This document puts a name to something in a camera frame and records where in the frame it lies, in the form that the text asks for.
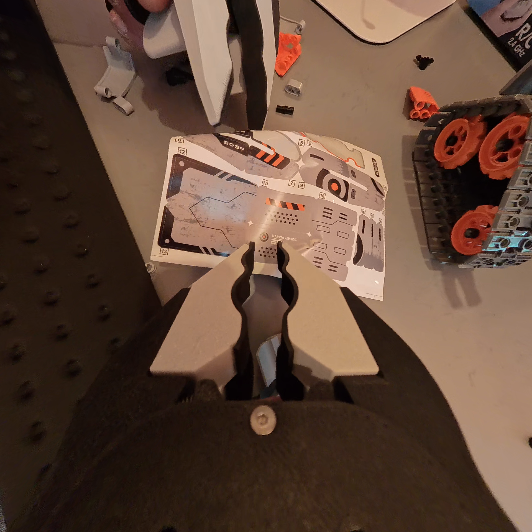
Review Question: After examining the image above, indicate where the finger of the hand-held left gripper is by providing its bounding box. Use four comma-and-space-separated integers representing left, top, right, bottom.
238, 0, 281, 131
174, 0, 234, 127

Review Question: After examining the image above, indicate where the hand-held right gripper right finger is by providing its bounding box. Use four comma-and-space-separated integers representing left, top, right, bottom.
275, 241, 380, 400

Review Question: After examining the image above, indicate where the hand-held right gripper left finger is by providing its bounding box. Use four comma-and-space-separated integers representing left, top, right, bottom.
149, 242, 256, 400

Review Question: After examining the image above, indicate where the robot sticker sheet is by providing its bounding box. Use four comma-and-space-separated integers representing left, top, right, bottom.
150, 130, 390, 301

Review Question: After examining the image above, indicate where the grey orange tracked toy robot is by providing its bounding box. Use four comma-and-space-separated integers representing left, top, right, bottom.
411, 62, 532, 271

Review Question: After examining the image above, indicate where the person's left hand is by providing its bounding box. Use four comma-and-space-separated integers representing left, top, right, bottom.
108, 0, 174, 50

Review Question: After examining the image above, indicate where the orange plastic panel piece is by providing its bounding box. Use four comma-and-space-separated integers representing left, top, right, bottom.
275, 32, 303, 78

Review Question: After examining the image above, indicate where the grey curved panel piece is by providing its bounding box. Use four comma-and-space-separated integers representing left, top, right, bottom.
93, 36, 137, 99

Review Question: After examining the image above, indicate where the white stand base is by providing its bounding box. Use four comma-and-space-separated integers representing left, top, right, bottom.
312, 0, 458, 45

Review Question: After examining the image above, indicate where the black perforated armrest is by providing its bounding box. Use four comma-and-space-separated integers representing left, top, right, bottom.
0, 0, 163, 521

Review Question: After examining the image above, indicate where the orange triple-hole connector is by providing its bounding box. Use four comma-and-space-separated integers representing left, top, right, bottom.
405, 86, 440, 121

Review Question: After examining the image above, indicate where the blue robot kit box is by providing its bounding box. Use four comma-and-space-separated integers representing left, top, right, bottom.
467, 0, 532, 70

